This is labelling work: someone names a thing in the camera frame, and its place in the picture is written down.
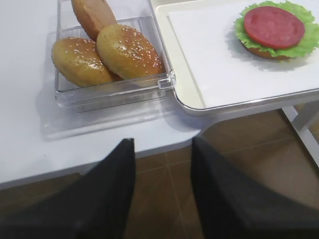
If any green lettuce leaf on tray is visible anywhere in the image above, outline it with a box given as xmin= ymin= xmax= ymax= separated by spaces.
xmin=234 ymin=0 xmax=319 ymax=60

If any sesame bun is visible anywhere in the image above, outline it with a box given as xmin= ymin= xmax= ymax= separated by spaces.
xmin=51 ymin=37 xmax=121 ymax=88
xmin=96 ymin=23 xmax=164 ymax=80

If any white metal serving tray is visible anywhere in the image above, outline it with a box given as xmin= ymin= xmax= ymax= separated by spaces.
xmin=151 ymin=0 xmax=319 ymax=115

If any white table leg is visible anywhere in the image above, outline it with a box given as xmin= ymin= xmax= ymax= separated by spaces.
xmin=282 ymin=101 xmax=319 ymax=168

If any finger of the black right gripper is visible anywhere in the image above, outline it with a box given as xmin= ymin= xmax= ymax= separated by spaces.
xmin=190 ymin=137 xmax=319 ymax=239

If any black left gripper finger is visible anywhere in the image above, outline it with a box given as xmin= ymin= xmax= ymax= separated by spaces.
xmin=0 ymin=139 xmax=136 ymax=239

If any bottom bun under lettuce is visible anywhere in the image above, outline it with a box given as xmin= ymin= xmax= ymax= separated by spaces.
xmin=241 ymin=43 xmax=291 ymax=60

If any red tomato slice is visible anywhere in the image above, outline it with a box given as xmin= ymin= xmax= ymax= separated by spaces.
xmin=244 ymin=6 xmax=306 ymax=49

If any clear plastic bun container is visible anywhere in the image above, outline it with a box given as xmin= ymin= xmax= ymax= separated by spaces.
xmin=54 ymin=0 xmax=176 ymax=112

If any white paper tray liner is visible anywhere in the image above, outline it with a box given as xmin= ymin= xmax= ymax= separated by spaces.
xmin=168 ymin=1 xmax=319 ymax=109

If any plain brown bun half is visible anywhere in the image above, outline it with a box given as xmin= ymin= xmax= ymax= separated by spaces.
xmin=71 ymin=0 xmax=117 ymax=41

